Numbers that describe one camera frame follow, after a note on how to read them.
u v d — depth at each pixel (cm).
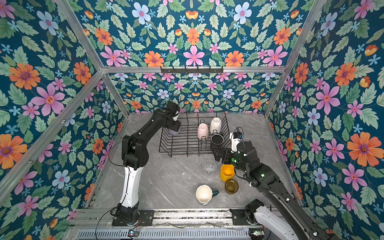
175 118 89
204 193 78
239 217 73
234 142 63
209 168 90
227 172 88
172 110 81
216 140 98
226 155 60
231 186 83
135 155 58
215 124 99
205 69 92
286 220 43
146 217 74
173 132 104
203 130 96
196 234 77
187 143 100
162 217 75
